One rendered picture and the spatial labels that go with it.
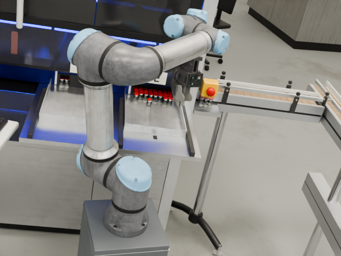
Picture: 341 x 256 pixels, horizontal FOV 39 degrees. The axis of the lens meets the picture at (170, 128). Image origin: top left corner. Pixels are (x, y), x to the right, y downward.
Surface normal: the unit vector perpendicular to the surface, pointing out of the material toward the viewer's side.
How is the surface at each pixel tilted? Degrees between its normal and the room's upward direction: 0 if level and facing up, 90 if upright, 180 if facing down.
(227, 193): 0
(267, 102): 90
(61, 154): 90
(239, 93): 0
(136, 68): 71
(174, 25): 82
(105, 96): 93
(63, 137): 0
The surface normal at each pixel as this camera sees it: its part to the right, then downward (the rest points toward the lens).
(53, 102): 0.18, -0.86
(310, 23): 0.29, 0.52
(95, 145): -0.27, 0.59
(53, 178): 0.07, 0.51
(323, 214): -0.98, -0.12
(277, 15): -0.94, 0.00
